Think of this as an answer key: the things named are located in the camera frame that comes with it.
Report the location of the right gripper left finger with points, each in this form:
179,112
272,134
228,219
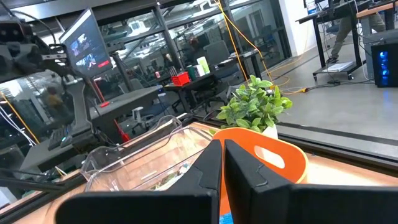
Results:
140,208

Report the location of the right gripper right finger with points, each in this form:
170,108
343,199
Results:
311,205

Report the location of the white green granola bar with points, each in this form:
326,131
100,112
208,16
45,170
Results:
174,179

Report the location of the blue granola bar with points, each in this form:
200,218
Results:
226,219

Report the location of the clear plastic bin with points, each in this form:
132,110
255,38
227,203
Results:
102,158
140,168

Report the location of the orange plastic bin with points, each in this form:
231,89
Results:
289,155

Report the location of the lit monitor on stand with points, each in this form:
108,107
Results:
85,46

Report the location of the black keyboard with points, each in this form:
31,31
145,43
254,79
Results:
59,138

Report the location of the grey desk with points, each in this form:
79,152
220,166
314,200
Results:
124,102

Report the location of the small green potted plant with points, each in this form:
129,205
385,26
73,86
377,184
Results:
252,105

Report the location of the red box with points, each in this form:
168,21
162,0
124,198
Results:
181,79

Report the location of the black table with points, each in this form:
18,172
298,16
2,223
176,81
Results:
199,82

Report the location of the dark green cup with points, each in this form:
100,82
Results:
191,73

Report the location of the white cup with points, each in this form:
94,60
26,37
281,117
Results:
199,71

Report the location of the light green cup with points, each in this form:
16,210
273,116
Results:
204,64

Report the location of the black computer tower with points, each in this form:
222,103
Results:
385,65

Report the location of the grey office chair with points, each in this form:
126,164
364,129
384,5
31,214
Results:
217,54

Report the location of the black wheeled desk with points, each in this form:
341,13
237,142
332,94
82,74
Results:
354,37

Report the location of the person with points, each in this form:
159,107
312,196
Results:
345,34

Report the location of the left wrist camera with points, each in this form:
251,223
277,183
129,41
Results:
15,31

